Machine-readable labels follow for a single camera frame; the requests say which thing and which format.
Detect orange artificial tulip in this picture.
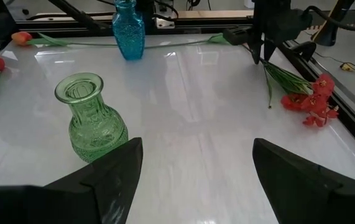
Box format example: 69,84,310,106
11,30,118,48

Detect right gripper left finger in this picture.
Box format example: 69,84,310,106
0,137,144,224

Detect green glass vase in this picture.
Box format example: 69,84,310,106
54,72,129,164

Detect large blue glass vase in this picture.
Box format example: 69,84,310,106
111,0,146,61

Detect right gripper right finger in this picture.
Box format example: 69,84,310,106
252,138,355,224

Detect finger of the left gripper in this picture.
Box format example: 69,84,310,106
264,40,276,62
250,42,262,65

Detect black rail clamp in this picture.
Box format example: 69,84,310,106
290,40,317,62

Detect black cone-shaped stand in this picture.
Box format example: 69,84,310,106
311,0,355,47

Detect black aluminium table frame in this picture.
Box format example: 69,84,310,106
0,0,355,162

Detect red blossom spray long leaves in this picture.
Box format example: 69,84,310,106
262,58,340,128

